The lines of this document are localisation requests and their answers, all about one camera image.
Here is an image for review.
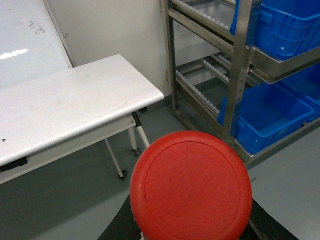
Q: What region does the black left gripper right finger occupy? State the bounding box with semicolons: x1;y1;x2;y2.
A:
246;199;298;240

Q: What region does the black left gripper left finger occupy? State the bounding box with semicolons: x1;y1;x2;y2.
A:
98;195;140;240

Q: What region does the red mushroom push button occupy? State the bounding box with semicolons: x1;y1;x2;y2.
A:
130;131;253;240

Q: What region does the blue crate lower shelf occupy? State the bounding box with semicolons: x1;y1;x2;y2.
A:
217;83;315;156

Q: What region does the blue crate shelf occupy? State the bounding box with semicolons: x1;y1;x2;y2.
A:
217;83;315;156
229;0;320;62

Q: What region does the white table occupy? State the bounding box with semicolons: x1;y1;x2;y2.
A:
0;55;164;183

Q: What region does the blue crate lower right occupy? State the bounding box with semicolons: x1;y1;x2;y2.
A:
276;63;320;123

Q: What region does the metal roller rack shelf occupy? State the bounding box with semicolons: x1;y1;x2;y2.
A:
160;0;320;165

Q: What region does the blue crate upper shelf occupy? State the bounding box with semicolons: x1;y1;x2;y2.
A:
229;0;320;62

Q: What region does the white board panel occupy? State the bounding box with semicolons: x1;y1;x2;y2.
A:
0;0;72;88

